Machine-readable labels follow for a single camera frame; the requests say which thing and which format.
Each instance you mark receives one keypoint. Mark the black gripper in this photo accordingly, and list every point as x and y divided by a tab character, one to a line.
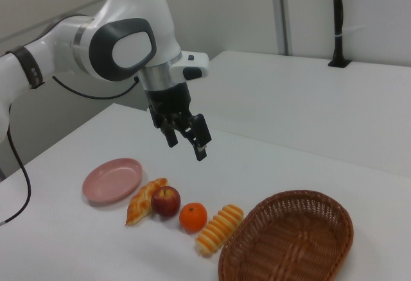
168	99

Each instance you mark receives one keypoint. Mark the brown woven basket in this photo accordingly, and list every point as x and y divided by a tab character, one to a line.
285	249

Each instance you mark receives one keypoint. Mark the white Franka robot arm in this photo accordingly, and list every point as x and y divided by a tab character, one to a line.
128	50

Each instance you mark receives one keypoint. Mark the grey partition post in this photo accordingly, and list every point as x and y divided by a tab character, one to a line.
281	11

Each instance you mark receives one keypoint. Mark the striped toy bread roll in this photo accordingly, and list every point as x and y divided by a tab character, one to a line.
218	229

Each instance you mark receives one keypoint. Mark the red toy apple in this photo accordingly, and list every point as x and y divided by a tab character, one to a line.
165	201

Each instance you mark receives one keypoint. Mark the orange toy mandarin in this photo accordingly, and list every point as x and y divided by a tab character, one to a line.
193	217

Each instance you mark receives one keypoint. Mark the braided toy bread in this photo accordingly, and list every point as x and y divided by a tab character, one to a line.
139	205

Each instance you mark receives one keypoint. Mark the black camera pole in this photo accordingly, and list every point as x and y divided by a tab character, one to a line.
337	21

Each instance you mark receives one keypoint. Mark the pink plate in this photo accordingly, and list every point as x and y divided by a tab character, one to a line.
109	180

